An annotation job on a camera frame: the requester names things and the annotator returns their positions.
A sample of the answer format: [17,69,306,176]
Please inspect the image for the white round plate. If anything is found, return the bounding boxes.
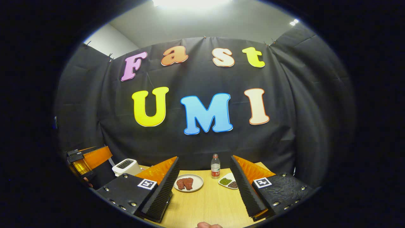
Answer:
[173,174,204,193]

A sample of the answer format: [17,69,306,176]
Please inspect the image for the large ceiling light panel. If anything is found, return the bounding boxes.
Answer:
[152,0,233,9]

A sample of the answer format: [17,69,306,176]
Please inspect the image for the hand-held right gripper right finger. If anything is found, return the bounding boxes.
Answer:
[230,155,317,222]

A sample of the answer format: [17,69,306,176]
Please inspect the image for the clear plastic water bottle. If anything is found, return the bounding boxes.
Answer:
[211,154,221,180]

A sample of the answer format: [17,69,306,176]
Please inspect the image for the white divided bean dish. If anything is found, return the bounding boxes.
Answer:
[218,173,240,190]

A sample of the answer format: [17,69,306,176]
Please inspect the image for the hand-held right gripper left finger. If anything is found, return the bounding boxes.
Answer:
[96,156,180,223]

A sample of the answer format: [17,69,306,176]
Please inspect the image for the white toaster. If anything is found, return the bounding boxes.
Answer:
[112,159,142,177]

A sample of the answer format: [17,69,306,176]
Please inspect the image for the black backdrop cloth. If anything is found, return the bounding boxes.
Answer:
[55,27,356,190]

